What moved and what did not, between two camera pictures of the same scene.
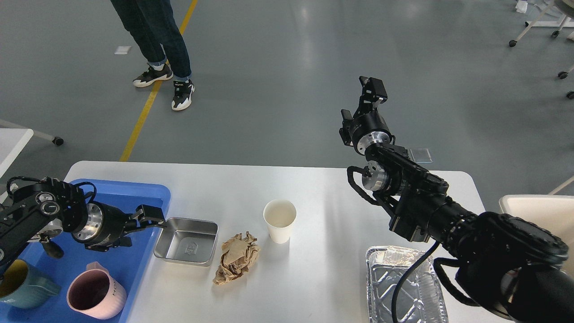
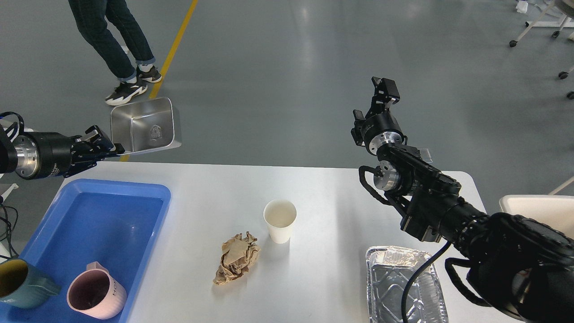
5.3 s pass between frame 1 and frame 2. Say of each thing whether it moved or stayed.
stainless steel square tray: moved
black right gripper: moved
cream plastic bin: stayed
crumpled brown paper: stayed
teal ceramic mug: stayed
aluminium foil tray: stayed
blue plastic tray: stayed
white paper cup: stayed
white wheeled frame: stayed
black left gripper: moved
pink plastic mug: stayed
